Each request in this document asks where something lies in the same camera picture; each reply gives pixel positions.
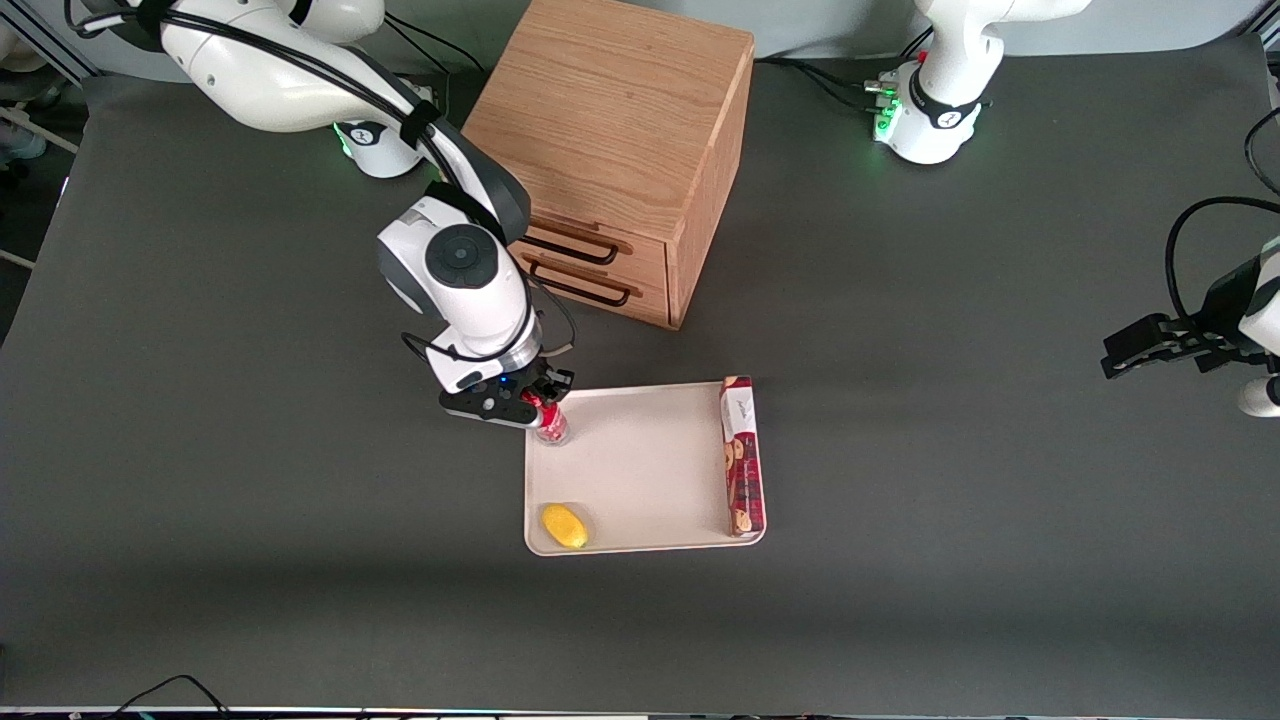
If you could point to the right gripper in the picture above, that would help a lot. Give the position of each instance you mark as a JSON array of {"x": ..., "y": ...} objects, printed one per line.
[{"x": 547, "y": 381}]

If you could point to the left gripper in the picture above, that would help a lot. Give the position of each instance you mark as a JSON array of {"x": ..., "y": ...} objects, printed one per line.
[{"x": 1213, "y": 305}]

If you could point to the red coke bottle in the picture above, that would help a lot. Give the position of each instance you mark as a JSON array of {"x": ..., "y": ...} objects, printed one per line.
[{"x": 552, "y": 428}]

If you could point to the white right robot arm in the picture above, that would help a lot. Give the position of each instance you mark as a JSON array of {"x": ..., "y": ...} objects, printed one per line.
[{"x": 260, "y": 90}]

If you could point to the white plastic tray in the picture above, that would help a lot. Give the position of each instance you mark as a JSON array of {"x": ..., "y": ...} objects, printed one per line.
[{"x": 640, "y": 470}]

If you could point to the yellow lemon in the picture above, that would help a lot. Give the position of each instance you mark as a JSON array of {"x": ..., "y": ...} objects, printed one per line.
[{"x": 564, "y": 526}]

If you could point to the red cookie box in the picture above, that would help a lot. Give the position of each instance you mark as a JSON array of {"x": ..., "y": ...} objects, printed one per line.
[{"x": 743, "y": 470}]

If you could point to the dark grey table mat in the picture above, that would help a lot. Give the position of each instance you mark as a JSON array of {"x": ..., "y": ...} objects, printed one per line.
[{"x": 300, "y": 500}]

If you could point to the wooden drawer cabinet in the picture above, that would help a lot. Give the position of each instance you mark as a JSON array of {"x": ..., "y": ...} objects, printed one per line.
[{"x": 620, "y": 110}]

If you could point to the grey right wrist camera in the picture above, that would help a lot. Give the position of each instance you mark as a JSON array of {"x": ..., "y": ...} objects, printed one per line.
[{"x": 480, "y": 408}]

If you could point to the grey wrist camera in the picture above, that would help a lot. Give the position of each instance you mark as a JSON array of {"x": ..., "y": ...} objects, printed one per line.
[
  {"x": 480, "y": 408},
  {"x": 1258, "y": 398}
]

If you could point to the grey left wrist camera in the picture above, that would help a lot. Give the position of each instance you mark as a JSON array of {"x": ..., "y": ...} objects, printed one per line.
[{"x": 1258, "y": 398}]

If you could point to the aluminium frame bar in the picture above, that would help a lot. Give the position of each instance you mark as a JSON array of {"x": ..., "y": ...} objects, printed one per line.
[{"x": 40, "y": 128}]

